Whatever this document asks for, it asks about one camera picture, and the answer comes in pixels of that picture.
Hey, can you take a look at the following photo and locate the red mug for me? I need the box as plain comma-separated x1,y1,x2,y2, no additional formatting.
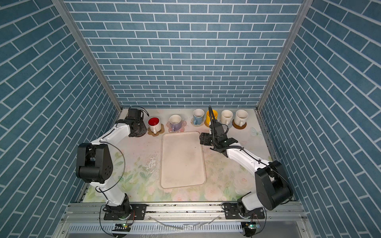
148,117,162,134

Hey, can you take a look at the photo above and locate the light blue round coaster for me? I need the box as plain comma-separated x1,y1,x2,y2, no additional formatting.
222,122,232,131

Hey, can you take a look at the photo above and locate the yellow mug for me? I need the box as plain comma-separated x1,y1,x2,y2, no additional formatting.
204,110,218,127

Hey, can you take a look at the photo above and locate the cork paw print coaster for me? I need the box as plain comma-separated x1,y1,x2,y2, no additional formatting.
147,124,165,137

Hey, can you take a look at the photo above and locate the light blue mug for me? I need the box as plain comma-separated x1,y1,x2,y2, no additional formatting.
193,109,205,124

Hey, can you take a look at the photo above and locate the white speckled mug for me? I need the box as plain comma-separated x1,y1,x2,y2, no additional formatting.
234,110,249,126

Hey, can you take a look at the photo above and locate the pink flower coaster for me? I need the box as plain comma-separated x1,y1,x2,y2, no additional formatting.
166,120,187,133

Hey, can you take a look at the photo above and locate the white mug purple handle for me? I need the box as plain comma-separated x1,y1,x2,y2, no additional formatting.
169,115,182,132

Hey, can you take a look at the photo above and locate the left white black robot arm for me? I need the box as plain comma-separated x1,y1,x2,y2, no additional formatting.
75,106,149,221

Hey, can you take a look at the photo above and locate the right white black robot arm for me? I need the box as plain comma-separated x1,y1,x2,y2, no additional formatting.
199,120,293,218

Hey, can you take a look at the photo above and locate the brown round coaster right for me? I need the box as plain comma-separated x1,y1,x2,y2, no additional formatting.
232,121,247,130

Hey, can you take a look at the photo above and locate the beige plastic tray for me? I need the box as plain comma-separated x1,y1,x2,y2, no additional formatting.
160,131,206,189

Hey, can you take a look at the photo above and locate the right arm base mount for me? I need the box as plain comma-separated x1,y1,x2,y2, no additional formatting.
221,202,265,220

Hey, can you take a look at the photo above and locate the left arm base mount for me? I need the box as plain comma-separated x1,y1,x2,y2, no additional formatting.
102,204,147,221

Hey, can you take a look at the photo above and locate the aluminium front rail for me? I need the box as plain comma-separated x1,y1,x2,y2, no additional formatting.
62,202,307,223

